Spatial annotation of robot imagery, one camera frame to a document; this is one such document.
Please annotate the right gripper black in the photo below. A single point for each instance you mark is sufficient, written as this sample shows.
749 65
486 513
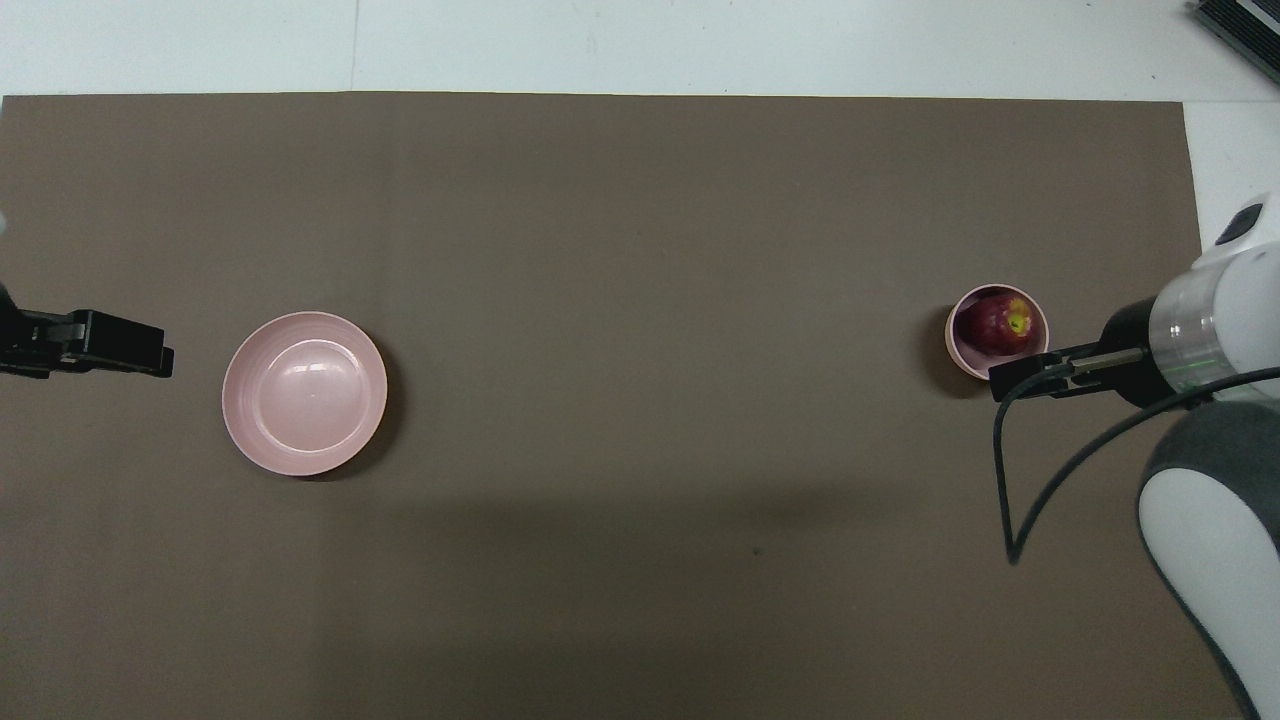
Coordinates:
1125 350

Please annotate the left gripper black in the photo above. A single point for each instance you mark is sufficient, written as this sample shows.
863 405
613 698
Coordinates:
35 340

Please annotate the dark red apple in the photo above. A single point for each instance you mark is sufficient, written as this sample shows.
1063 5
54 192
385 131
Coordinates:
995 325

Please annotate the right white Franka arm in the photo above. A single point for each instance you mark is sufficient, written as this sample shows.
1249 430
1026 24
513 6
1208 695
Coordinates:
1230 310

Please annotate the pink bowl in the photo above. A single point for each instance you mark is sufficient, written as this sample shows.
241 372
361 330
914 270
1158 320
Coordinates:
968 362

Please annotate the pink plate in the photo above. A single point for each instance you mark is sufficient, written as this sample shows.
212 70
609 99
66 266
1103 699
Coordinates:
305 395

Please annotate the brown table mat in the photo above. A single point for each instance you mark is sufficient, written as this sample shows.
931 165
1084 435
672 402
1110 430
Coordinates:
640 250

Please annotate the dark grey ribbed device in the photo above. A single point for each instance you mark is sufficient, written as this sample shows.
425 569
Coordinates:
1245 25

